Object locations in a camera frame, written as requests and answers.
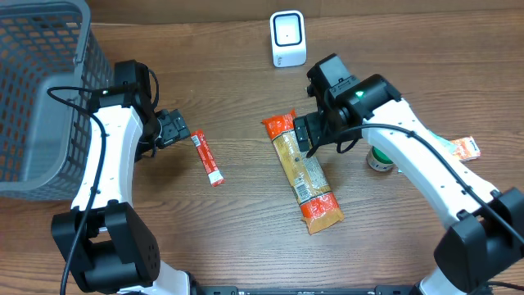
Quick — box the red snack stick packet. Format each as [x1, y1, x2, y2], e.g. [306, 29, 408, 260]
[191, 129, 225, 187]

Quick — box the green lid white jar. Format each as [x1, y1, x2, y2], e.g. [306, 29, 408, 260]
[366, 146, 395, 172]

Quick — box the orange long noodle package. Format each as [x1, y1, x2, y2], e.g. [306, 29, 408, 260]
[262, 111, 345, 234]

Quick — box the orange tissue pack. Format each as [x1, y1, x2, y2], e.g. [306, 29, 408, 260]
[450, 136, 481, 161]

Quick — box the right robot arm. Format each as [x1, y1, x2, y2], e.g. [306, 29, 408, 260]
[294, 54, 523, 294]

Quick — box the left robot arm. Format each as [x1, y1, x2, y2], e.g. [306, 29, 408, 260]
[52, 60, 203, 295]

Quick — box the white barcode scanner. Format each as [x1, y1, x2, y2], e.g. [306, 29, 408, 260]
[269, 10, 307, 68]

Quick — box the grey plastic mesh basket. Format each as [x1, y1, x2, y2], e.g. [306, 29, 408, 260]
[1, 0, 114, 201]

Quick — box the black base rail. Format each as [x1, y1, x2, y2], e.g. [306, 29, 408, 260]
[197, 285, 418, 295]

